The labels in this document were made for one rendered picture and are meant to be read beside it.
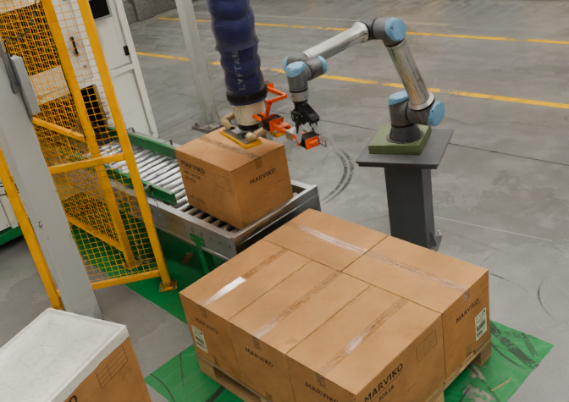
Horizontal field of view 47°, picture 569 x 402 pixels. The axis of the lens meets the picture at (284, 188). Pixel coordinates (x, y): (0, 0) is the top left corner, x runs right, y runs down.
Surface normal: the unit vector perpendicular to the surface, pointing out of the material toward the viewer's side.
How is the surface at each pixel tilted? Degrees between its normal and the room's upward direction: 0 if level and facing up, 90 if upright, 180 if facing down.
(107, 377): 90
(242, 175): 90
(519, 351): 0
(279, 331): 0
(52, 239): 92
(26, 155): 92
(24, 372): 0
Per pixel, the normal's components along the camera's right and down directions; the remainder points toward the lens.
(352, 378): -0.16, -0.88
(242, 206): 0.65, 0.26
